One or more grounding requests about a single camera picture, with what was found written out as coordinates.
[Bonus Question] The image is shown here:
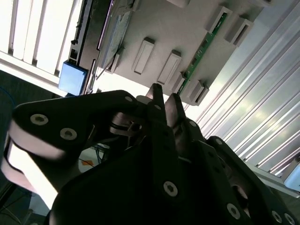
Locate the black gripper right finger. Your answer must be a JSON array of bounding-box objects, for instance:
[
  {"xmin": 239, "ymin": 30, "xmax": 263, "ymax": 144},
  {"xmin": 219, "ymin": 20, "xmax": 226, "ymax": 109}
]
[{"xmin": 165, "ymin": 93, "xmax": 300, "ymax": 225}]

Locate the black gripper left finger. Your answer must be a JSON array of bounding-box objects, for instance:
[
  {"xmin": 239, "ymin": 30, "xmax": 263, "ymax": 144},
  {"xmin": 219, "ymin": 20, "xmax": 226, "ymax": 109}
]
[{"xmin": 1, "ymin": 83, "xmax": 182, "ymax": 208}]

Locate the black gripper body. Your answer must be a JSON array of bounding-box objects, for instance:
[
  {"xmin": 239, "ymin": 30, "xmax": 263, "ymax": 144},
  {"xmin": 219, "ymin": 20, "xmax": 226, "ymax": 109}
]
[{"xmin": 48, "ymin": 140, "xmax": 228, "ymax": 225}]

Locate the hard disk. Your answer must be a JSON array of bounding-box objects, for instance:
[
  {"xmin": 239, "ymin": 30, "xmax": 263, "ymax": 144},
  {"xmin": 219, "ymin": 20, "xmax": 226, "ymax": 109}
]
[{"xmin": 58, "ymin": 0, "xmax": 132, "ymax": 97}]

